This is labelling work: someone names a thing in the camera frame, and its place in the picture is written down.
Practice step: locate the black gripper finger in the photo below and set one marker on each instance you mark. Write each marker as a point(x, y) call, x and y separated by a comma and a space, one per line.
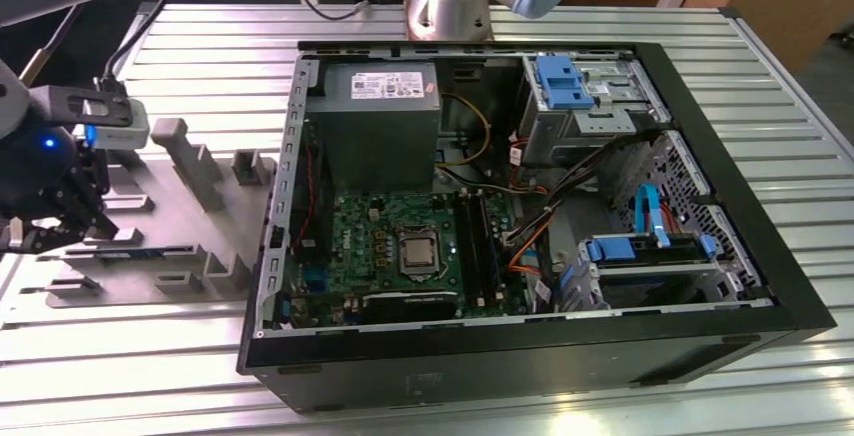
point(87, 191)
point(56, 236)

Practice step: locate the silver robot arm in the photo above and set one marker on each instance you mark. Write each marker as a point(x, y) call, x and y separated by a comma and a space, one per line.
point(447, 11)

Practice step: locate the black RAM slot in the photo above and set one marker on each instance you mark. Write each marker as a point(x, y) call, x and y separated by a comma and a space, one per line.
point(482, 246)

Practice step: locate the grey parts rack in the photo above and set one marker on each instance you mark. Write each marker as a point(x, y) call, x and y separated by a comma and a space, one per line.
point(173, 206)

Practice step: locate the blue SATA port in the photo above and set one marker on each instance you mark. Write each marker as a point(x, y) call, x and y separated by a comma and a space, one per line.
point(315, 281)

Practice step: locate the green Dell motherboard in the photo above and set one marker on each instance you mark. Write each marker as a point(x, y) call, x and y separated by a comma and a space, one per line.
point(360, 216)

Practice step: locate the grey power supply unit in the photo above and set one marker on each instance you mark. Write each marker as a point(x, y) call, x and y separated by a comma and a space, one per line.
point(373, 146)

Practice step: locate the CPU socket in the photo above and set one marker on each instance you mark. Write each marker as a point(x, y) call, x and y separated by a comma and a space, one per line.
point(422, 232)

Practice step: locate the silver CPU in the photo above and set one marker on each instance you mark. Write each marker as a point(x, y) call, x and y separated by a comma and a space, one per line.
point(420, 255)

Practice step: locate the black graphics card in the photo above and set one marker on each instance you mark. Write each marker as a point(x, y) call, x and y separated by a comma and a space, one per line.
point(407, 308)

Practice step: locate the blue plastic disk carrier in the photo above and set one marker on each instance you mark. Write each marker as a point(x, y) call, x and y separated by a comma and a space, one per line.
point(560, 81)

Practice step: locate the black PC case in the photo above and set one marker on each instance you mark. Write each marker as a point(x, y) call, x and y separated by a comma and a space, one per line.
point(534, 366)

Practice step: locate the grey metal drive cage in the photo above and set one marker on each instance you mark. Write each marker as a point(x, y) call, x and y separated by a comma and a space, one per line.
point(600, 126)

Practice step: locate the hard disk in blue carrier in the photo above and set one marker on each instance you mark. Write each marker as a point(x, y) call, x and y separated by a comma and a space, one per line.
point(660, 251)

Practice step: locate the grey metal disk bay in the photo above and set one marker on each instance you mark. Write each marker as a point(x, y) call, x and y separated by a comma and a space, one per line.
point(667, 271)

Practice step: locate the wooden cabinet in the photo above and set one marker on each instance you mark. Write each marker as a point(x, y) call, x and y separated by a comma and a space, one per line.
point(787, 6)

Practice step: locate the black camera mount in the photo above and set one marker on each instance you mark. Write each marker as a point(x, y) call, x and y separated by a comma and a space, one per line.
point(60, 106)

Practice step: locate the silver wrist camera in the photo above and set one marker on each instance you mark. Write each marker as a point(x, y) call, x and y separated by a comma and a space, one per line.
point(123, 128)

